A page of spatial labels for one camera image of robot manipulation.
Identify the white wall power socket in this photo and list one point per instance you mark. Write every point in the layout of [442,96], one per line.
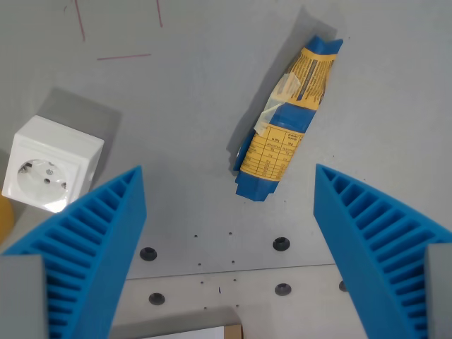
[49,166]

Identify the yellow round object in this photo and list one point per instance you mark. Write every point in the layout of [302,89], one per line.
[5,219]

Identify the white sheet with wooden edge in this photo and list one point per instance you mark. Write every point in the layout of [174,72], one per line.
[197,332]

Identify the blue and yellow snack bag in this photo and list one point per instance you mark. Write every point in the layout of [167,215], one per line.
[286,123]

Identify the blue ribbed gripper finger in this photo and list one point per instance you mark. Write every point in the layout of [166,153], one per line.
[102,229]
[374,233]

